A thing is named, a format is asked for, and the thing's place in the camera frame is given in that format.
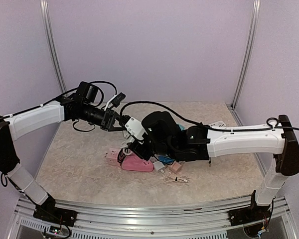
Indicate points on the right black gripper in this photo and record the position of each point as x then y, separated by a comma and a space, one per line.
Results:
139, 151

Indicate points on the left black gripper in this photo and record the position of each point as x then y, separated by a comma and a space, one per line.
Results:
104, 125

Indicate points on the pink triangular power socket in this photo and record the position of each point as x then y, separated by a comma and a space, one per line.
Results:
134, 163

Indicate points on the blue square plug adapter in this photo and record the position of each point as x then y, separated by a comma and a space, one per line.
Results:
165, 160

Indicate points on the pink cube socket adapter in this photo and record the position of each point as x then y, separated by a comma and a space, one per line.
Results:
112, 157

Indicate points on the small pink charger plug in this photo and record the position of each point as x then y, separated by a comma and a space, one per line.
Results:
175, 167

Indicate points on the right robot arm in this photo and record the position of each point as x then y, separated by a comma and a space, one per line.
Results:
276, 136

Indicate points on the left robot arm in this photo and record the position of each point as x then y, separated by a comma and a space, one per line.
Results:
13, 127

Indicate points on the teal power strip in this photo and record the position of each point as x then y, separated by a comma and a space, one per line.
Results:
182, 128

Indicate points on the white power strip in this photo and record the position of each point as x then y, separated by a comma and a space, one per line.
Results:
218, 124

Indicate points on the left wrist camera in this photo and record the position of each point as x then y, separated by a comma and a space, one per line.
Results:
114, 101

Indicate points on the aluminium front rail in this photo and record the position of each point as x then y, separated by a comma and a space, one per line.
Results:
206, 220

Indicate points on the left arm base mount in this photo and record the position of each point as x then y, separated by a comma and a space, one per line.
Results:
59, 216

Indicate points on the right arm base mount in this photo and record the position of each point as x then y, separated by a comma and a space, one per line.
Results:
246, 215

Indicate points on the left aluminium post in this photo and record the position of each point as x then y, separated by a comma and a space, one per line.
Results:
51, 46

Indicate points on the aluminium post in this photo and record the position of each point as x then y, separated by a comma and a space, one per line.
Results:
248, 53
51, 46

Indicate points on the right aluminium post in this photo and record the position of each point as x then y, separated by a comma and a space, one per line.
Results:
248, 53

